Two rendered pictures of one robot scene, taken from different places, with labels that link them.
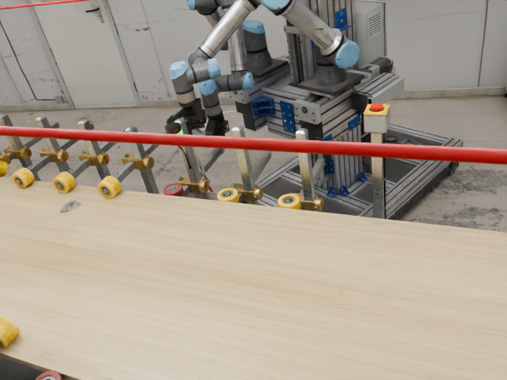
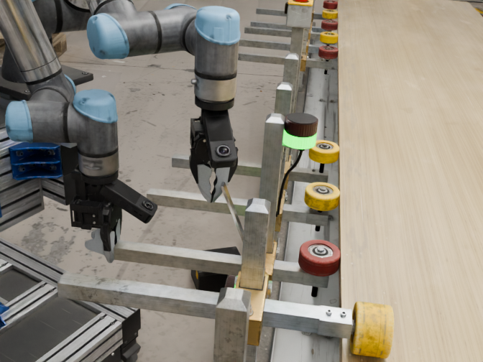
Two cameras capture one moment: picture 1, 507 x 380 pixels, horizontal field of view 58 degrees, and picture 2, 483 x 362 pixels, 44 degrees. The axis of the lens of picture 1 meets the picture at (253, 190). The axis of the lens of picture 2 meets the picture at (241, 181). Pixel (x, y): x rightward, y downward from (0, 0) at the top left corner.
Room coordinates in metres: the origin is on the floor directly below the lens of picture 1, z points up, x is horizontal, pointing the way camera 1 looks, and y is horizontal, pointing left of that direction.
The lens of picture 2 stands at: (2.12, 1.15, 1.56)
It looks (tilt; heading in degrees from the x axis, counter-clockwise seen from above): 28 degrees down; 247
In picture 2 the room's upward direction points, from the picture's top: 4 degrees clockwise
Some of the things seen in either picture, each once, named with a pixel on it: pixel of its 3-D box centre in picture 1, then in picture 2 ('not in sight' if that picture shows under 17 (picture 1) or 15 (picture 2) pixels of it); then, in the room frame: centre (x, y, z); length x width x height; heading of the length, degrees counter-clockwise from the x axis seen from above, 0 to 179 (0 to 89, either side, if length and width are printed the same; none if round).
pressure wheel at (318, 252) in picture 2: (176, 198); (317, 272); (1.60, 0.32, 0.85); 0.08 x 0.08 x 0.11
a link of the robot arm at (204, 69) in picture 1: (204, 69); (180, 29); (1.82, 0.10, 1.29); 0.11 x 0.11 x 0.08; 12
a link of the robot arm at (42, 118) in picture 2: (217, 84); (42, 118); (2.08, 0.06, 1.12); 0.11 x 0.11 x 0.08; 74
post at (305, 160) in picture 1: (308, 185); (284, 138); (1.44, -0.21, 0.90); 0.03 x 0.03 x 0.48; 61
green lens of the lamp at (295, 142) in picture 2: not in sight; (300, 136); (1.64, 0.25, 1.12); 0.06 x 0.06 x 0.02
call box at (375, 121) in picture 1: (376, 119); (299, 14); (1.31, -0.43, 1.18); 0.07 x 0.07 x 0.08; 61
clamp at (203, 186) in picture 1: (192, 185); (263, 263); (1.69, 0.25, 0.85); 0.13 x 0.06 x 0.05; 61
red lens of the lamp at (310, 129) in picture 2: (173, 128); (301, 124); (1.64, 0.25, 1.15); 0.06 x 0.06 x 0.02
